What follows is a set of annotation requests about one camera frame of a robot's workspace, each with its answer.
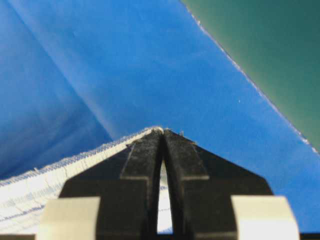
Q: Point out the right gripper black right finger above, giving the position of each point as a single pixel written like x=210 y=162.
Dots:
x=214 y=199

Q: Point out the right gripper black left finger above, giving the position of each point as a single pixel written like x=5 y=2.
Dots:
x=116 y=199

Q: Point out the blue striped white towel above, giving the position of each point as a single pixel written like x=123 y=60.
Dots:
x=23 y=197

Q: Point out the blue table cloth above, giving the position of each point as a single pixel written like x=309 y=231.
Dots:
x=77 y=74

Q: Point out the green mat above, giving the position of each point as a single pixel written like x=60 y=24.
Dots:
x=277 y=44

